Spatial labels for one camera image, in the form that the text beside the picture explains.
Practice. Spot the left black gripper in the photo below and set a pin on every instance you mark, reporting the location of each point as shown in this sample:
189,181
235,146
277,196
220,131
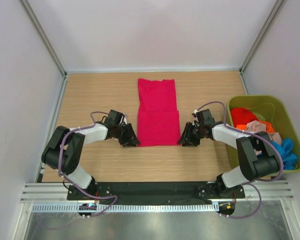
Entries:
130,142

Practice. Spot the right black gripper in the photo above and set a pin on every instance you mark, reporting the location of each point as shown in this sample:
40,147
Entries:
184,138

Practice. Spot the magenta red t shirt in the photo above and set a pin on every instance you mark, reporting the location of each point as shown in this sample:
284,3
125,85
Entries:
158,119

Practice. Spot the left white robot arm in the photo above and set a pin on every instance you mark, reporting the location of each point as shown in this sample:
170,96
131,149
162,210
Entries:
64,149

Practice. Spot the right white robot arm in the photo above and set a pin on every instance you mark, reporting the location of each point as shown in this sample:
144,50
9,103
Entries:
257,156

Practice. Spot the red t shirt in bin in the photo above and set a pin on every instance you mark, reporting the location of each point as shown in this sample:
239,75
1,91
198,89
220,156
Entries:
242,116

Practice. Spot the beige pink t shirt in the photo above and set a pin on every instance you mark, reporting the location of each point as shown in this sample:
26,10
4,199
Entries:
275,138

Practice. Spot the orange t shirt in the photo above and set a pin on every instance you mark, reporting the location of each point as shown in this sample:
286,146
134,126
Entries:
256,126

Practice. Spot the olive green plastic bin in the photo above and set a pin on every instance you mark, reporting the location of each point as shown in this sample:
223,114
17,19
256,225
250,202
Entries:
269,109

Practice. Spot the blue t shirt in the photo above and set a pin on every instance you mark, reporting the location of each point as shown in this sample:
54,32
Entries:
285,150

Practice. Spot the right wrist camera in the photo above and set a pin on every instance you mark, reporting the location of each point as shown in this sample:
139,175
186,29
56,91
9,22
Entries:
203,117

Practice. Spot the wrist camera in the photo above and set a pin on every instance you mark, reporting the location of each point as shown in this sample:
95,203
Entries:
203,117
114,118

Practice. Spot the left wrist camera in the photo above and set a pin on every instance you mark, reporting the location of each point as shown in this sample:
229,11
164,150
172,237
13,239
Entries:
114,118

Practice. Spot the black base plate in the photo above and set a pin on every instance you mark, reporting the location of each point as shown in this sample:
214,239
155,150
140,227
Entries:
156,193

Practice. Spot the white slotted cable duct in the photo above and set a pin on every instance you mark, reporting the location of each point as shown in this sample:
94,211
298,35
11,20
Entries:
95,208

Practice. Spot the aluminium frame rail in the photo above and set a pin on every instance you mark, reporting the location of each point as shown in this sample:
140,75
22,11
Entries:
56,192

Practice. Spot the left aluminium corner post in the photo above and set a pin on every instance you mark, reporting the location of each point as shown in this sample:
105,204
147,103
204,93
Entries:
39,29

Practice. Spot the aluminium corner post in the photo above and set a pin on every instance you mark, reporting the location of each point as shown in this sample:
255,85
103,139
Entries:
39,29
274,12

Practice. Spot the right aluminium corner post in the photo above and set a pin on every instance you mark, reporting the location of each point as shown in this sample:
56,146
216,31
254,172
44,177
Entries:
274,12

